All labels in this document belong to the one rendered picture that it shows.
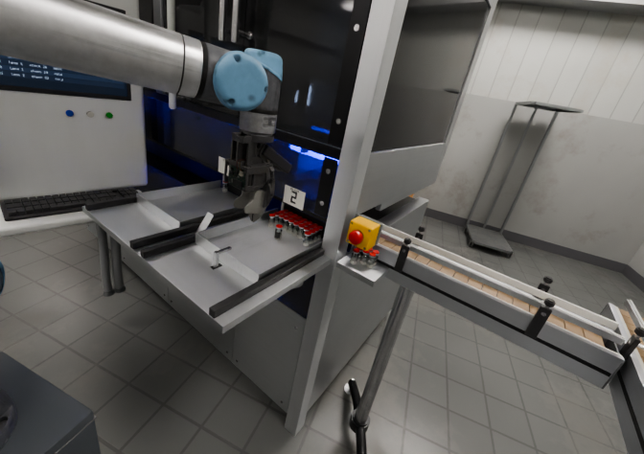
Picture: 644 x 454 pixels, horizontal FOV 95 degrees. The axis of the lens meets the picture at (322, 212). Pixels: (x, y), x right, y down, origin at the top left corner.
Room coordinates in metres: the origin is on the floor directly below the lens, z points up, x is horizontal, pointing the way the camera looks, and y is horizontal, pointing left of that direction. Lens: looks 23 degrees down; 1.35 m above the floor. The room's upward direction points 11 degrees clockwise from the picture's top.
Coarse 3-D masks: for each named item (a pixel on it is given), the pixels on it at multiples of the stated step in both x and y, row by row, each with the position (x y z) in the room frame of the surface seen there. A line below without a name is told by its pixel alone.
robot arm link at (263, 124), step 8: (240, 112) 0.61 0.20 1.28; (248, 112) 0.59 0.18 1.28; (240, 120) 0.61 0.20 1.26; (248, 120) 0.59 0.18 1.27; (256, 120) 0.59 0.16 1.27; (264, 120) 0.60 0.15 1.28; (272, 120) 0.62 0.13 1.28; (248, 128) 0.59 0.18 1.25; (256, 128) 0.59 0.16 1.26; (264, 128) 0.60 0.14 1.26; (272, 128) 0.62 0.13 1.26
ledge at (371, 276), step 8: (336, 264) 0.78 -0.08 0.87; (344, 264) 0.77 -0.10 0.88; (352, 264) 0.78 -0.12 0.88; (360, 264) 0.79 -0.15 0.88; (376, 264) 0.81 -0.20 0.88; (352, 272) 0.75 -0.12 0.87; (360, 272) 0.75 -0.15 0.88; (368, 272) 0.76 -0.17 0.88; (376, 272) 0.76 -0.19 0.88; (384, 272) 0.78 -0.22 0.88; (360, 280) 0.73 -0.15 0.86; (368, 280) 0.72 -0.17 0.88; (376, 280) 0.72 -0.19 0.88
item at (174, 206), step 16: (160, 192) 0.97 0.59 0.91; (176, 192) 1.03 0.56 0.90; (192, 192) 1.08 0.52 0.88; (208, 192) 1.12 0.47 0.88; (160, 208) 0.83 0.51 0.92; (176, 208) 0.92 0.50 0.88; (192, 208) 0.94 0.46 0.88; (208, 208) 0.97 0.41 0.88; (224, 208) 1.00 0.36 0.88; (176, 224) 0.78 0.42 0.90
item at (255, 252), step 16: (224, 224) 0.81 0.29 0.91; (240, 224) 0.86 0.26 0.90; (256, 224) 0.92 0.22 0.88; (208, 240) 0.70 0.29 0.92; (224, 240) 0.77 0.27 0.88; (240, 240) 0.79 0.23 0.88; (256, 240) 0.81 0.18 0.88; (272, 240) 0.83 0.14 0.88; (288, 240) 0.85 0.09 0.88; (320, 240) 0.89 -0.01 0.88; (224, 256) 0.66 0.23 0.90; (240, 256) 0.71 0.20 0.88; (256, 256) 0.72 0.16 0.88; (272, 256) 0.74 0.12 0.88; (288, 256) 0.75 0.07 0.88; (240, 272) 0.63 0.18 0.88; (256, 272) 0.60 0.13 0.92; (272, 272) 0.64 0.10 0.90
